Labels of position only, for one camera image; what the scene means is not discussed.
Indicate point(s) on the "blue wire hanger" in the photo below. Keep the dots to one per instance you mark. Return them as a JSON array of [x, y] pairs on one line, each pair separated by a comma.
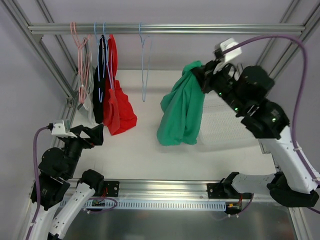
[[146, 51]]

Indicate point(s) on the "red tank top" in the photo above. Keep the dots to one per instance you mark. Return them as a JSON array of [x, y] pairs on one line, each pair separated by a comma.
[[118, 113]]

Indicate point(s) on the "black tank top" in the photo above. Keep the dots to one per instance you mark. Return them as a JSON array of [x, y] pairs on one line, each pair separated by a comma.
[[97, 106]]

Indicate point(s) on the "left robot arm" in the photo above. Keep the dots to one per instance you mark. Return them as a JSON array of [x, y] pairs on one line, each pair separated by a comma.
[[52, 173]]

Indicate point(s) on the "white tank top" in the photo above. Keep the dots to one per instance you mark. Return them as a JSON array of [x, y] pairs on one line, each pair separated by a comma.
[[86, 108]]

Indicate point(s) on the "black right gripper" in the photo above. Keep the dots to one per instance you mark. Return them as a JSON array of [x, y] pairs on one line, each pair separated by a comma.
[[208, 76]]

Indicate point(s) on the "white plastic basket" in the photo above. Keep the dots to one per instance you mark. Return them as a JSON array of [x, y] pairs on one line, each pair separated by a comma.
[[220, 129]]

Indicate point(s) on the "green tank top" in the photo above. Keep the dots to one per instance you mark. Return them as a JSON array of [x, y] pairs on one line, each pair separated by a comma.
[[182, 110]]

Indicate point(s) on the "pink wire hanger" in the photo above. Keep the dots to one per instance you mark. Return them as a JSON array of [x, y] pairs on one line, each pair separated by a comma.
[[83, 67]]

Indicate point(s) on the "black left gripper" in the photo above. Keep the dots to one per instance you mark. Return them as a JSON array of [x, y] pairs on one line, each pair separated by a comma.
[[83, 136]]

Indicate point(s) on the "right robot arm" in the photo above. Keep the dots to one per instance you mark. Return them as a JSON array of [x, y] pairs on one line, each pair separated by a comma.
[[294, 185]]

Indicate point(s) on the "blue hanger with black top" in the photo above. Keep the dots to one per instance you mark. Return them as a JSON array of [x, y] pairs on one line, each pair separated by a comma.
[[100, 93]]

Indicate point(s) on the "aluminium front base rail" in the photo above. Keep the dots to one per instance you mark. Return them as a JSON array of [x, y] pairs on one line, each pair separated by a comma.
[[164, 190]]

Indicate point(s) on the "white slotted cable duct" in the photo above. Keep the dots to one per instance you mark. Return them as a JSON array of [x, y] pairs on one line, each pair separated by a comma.
[[131, 204]]

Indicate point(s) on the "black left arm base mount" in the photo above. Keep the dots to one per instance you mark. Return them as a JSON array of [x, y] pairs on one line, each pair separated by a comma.
[[110, 189]]

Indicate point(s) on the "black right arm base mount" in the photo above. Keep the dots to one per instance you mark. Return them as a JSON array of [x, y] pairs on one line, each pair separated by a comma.
[[215, 191]]

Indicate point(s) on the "blue hanger with red top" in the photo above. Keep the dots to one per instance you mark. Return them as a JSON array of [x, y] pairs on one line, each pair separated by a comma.
[[109, 61]]

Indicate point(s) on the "aluminium frame top rail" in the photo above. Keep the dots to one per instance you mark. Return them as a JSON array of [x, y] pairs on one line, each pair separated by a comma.
[[189, 28]]

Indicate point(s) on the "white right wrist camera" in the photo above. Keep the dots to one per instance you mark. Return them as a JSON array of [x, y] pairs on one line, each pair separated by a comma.
[[223, 55]]

